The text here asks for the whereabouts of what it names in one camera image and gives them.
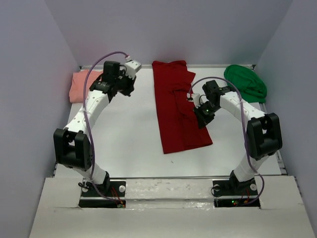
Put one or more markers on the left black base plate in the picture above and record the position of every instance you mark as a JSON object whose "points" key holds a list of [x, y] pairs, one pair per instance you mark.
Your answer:
{"points": [[114, 197]]}

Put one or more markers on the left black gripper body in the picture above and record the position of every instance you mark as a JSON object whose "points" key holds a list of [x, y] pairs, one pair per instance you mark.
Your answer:
{"points": [[125, 85]]}

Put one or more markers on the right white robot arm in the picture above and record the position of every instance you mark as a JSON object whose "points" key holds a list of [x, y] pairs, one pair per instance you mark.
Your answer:
{"points": [[261, 133]]}

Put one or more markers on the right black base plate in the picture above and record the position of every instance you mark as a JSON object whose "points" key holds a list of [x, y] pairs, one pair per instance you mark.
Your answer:
{"points": [[227, 196]]}

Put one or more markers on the folded pink t shirt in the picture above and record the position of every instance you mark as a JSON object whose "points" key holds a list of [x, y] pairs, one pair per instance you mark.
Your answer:
{"points": [[77, 84]]}

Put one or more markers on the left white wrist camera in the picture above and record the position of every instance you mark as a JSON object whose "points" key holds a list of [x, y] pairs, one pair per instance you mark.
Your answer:
{"points": [[132, 67]]}

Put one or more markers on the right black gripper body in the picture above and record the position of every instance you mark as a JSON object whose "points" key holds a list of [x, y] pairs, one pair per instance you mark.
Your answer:
{"points": [[210, 104]]}

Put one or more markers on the white front cover board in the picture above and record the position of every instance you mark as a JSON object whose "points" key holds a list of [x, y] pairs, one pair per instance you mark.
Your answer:
{"points": [[171, 208]]}

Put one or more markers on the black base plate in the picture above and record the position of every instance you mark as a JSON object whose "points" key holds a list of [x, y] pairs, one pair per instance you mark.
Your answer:
{"points": [[114, 197], [227, 196]]}

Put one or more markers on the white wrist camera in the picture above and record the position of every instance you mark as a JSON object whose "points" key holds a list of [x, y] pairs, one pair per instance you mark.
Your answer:
{"points": [[195, 98], [132, 67]]}

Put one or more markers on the green t shirt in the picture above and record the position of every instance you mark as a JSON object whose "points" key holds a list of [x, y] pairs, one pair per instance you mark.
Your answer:
{"points": [[249, 84]]}

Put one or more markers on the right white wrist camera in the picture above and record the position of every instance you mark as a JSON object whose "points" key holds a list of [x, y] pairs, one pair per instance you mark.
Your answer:
{"points": [[195, 98]]}

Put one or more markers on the red t shirt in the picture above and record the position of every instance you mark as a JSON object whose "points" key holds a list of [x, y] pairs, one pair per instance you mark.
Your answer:
{"points": [[178, 125]]}

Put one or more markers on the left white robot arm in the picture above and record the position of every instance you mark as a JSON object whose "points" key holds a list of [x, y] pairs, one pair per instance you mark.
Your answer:
{"points": [[74, 147]]}

